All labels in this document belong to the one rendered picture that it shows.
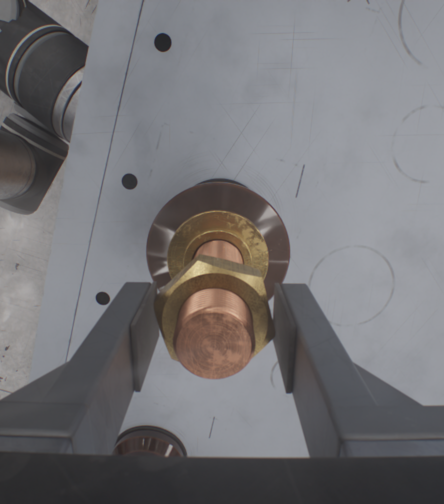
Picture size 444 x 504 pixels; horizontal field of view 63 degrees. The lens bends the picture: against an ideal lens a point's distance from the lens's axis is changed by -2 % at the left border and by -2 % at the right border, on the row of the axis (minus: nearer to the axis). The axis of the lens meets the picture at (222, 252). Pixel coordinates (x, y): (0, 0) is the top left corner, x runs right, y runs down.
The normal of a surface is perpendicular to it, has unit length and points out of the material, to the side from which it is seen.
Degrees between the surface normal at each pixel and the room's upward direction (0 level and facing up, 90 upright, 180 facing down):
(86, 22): 0
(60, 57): 33
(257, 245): 0
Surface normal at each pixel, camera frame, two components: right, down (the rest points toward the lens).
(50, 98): -0.31, 0.33
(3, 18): 0.01, 0.06
